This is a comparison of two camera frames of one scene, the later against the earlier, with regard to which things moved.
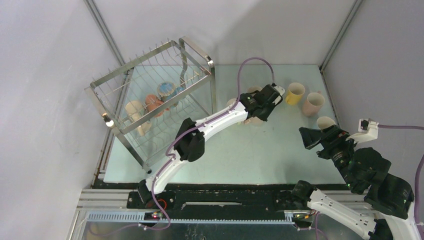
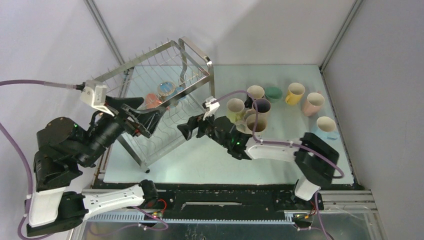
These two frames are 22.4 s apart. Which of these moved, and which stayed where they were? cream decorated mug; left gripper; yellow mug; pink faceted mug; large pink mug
Moved: left gripper; large pink mug; cream decorated mug
Stayed: pink faceted mug; yellow mug
